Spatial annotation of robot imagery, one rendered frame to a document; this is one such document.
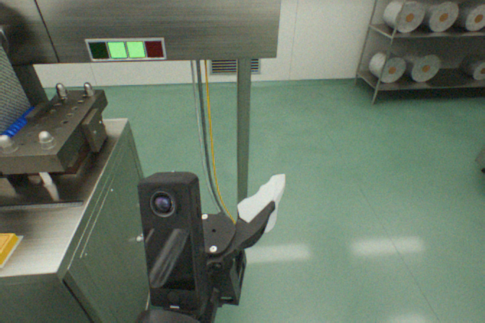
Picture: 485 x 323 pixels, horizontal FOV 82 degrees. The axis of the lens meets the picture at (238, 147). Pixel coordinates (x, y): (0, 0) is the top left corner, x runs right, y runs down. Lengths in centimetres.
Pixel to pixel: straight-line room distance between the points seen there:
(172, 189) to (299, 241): 165
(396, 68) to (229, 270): 343
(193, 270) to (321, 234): 168
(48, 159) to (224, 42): 63
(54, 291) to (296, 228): 138
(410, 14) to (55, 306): 340
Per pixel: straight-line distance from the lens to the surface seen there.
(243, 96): 127
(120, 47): 106
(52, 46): 115
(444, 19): 368
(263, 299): 164
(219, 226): 29
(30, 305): 100
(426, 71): 382
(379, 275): 186
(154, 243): 25
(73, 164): 97
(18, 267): 83
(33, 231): 88
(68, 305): 97
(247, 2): 100
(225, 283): 30
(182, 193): 23
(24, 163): 93
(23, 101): 114
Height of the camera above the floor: 148
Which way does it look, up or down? 36 degrees down
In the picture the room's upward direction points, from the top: straight up
